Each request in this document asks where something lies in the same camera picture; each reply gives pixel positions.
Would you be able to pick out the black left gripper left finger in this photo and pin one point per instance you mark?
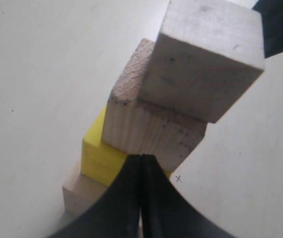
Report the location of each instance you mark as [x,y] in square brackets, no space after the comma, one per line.
[116,213]

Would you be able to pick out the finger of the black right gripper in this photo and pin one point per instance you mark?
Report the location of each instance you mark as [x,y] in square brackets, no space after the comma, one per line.
[272,19]

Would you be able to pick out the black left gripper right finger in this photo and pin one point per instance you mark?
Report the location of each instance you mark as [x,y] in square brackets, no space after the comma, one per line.
[165,213]

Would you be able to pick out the large wooden cube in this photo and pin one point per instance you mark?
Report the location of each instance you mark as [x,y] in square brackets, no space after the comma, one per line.
[80,191]

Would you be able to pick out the yellow cube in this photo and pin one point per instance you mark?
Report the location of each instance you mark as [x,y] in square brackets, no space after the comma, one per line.
[99,158]

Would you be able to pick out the small wooden cube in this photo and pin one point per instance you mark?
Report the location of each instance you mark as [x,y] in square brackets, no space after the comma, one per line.
[206,56]

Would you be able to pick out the medium wooden cube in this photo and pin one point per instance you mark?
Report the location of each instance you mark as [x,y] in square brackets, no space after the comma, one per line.
[178,134]

